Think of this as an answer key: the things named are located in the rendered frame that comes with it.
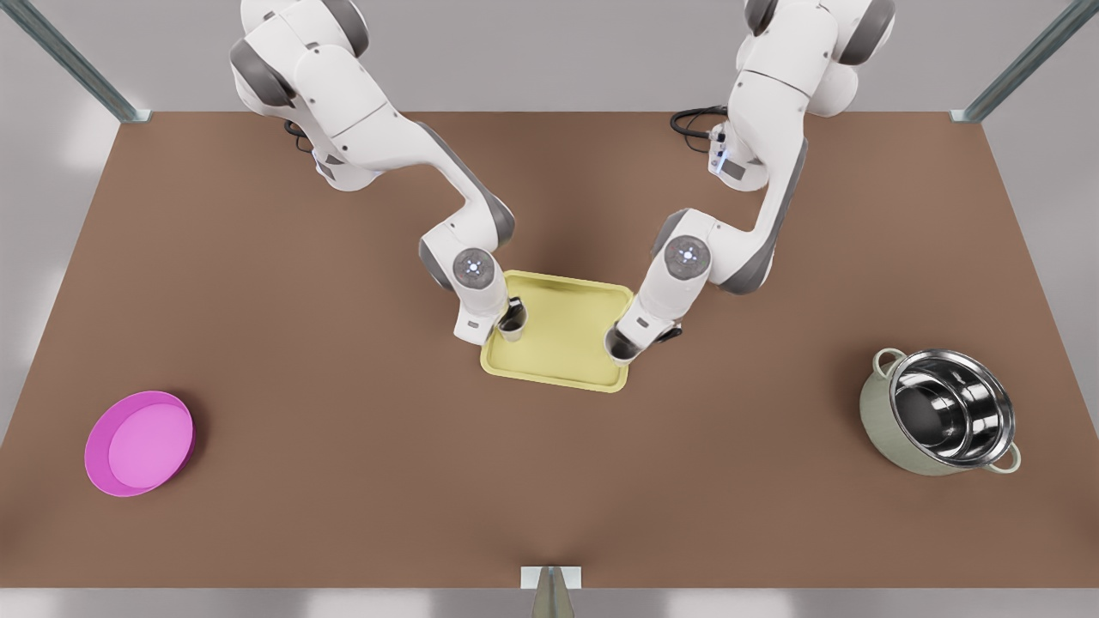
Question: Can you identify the silver frame post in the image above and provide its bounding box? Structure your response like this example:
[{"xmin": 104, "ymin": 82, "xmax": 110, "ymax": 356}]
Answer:
[
  {"xmin": 950, "ymin": 0, "xmax": 1099, "ymax": 124},
  {"xmin": 520, "ymin": 566, "xmax": 583, "ymax": 618},
  {"xmin": 0, "ymin": 0, "xmax": 153, "ymax": 124}
]

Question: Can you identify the pink round bowl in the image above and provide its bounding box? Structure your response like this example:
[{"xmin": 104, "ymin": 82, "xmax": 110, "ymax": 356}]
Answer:
[{"xmin": 83, "ymin": 391, "xmax": 197, "ymax": 499}]

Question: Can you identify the yellow rectangular tray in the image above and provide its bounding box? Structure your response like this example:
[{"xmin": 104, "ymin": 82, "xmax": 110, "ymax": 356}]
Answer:
[{"xmin": 479, "ymin": 270, "xmax": 635, "ymax": 395}]

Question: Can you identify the black cable loop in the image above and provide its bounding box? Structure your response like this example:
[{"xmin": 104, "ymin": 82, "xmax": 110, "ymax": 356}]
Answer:
[
  {"xmin": 282, "ymin": 119, "xmax": 320, "ymax": 157},
  {"xmin": 669, "ymin": 105, "xmax": 732, "ymax": 156}
]

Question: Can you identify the steel pot with handles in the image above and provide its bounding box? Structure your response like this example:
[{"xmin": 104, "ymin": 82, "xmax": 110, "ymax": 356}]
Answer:
[{"xmin": 859, "ymin": 347, "xmax": 1023, "ymax": 478}]

